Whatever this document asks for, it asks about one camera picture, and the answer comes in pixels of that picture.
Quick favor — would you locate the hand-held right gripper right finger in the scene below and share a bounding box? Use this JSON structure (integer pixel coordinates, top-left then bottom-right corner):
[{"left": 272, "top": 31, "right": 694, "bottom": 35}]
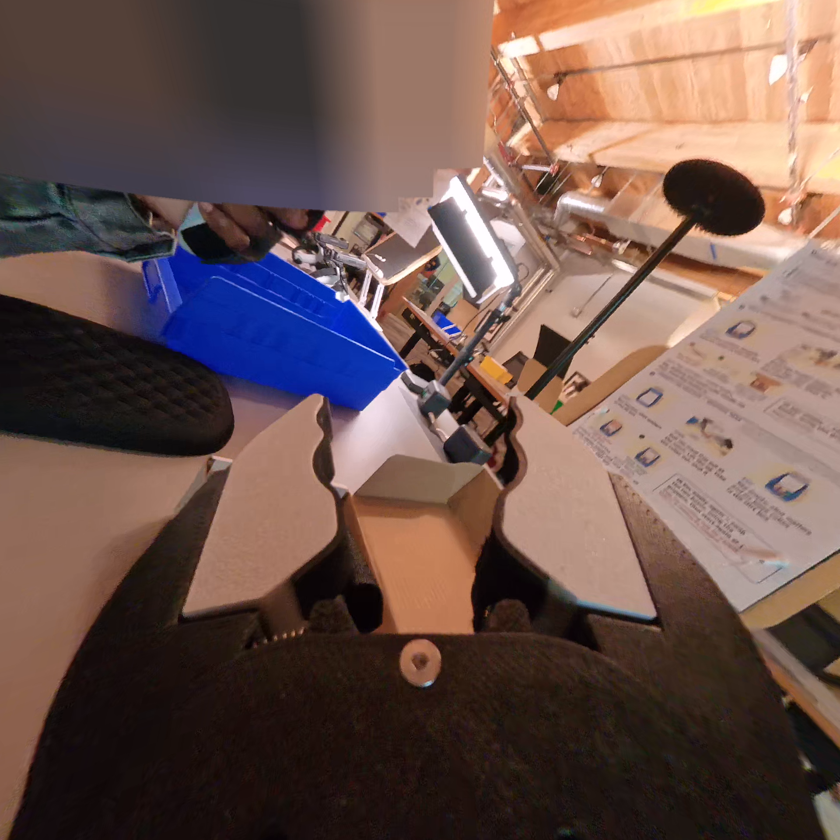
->
[{"left": 492, "top": 397, "right": 659, "bottom": 621}]

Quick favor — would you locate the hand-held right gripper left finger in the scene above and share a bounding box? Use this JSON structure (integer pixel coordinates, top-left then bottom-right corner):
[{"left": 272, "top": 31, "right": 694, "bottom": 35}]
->
[{"left": 182, "top": 394, "right": 343, "bottom": 636}]

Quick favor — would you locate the blue plastic bin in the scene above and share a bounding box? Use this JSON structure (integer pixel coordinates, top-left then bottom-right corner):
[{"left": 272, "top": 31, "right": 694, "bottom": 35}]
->
[{"left": 142, "top": 244, "right": 408, "bottom": 412}]

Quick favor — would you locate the small white cardboard box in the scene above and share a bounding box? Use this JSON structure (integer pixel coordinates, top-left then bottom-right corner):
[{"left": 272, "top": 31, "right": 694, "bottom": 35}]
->
[{"left": 331, "top": 454, "right": 504, "bottom": 635}]

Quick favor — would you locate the black desk clamp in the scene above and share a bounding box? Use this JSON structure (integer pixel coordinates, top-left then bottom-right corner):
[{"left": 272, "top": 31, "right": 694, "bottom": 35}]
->
[{"left": 442, "top": 424, "right": 494, "bottom": 466}]

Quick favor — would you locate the grey desk clamp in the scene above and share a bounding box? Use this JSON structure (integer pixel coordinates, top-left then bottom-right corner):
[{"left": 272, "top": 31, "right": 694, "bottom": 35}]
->
[{"left": 402, "top": 371, "right": 455, "bottom": 419}]

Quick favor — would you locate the person's left hand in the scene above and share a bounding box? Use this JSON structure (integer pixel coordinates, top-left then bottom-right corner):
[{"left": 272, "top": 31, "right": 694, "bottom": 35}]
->
[{"left": 196, "top": 203, "right": 316, "bottom": 258}]

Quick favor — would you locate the black padded wrist rest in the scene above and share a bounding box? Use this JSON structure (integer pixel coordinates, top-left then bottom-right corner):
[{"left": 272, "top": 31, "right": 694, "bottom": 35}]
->
[{"left": 0, "top": 294, "right": 236, "bottom": 458}]

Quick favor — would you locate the dark-topped table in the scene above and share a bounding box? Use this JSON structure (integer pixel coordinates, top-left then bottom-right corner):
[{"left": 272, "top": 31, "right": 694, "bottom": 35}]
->
[{"left": 357, "top": 228, "right": 442, "bottom": 320}]

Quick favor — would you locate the printed instruction sheet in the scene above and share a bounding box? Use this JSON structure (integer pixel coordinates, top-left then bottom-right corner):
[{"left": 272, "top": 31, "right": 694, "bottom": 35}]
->
[{"left": 570, "top": 241, "right": 840, "bottom": 613}]

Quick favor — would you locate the black light stand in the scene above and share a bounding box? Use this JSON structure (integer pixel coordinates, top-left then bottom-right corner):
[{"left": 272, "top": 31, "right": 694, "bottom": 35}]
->
[{"left": 436, "top": 285, "right": 522, "bottom": 389}]

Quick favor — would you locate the black microphone pole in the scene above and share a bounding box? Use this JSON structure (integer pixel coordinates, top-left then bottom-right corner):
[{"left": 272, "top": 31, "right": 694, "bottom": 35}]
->
[{"left": 524, "top": 215, "right": 698, "bottom": 400}]

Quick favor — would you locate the led light panel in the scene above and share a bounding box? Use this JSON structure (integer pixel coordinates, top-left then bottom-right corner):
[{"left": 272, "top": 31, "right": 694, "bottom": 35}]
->
[{"left": 427, "top": 175, "right": 523, "bottom": 305}]

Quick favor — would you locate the round black foam microphone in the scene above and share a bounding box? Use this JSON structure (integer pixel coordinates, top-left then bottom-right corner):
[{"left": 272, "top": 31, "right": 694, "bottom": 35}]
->
[{"left": 662, "top": 159, "right": 766, "bottom": 238}]

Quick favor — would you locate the silver ventilation duct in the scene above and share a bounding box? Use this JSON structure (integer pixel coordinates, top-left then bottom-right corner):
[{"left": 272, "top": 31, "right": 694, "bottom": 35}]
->
[{"left": 553, "top": 190, "right": 808, "bottom": 269}]

